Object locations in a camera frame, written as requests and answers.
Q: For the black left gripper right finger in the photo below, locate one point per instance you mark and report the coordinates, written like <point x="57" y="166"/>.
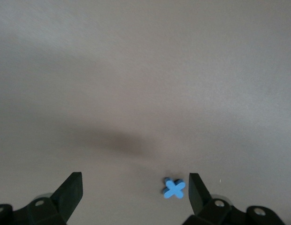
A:
<point x="199" y="199"/>

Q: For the blue foam letter x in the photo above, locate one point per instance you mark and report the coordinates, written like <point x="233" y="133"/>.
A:
<point x="174" y="189"/>

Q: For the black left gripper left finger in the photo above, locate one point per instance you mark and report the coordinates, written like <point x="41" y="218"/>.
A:
<point x="65" y="199"/>

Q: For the brown table mat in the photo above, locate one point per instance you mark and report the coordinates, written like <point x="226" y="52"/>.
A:
<point x="89" y="70"/>

